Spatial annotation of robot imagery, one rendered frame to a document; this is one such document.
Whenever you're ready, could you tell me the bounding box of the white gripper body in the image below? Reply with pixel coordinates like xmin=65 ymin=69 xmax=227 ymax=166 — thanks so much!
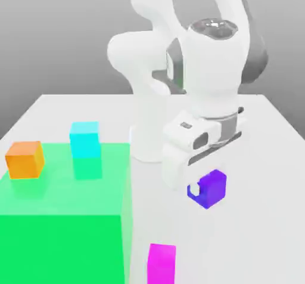
xmin=161 ymin=131 xmax=247 ymax=191

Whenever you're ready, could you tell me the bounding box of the small purple cube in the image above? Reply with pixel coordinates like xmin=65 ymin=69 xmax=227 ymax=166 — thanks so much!
xmin=186 ymin=168 xmax=228 ymax=210

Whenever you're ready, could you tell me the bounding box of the small magenta cube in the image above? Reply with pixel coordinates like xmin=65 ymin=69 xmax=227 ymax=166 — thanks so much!
xmin=147 ymin=243 xmax=178 ymax=284

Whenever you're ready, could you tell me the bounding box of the small cyan cube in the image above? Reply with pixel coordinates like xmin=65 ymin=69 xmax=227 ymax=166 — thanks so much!
xmin=69 ymin=121 xmax=102 ymax=159

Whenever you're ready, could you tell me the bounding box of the small orange cube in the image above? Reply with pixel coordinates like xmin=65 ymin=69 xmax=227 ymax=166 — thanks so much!
xmin=5 ymin=141 xmax=46 ymax=180

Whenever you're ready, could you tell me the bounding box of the large green box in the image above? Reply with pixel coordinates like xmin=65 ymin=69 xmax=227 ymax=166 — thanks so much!
xmin=0 ymin=142 xmax=133 ymax=284

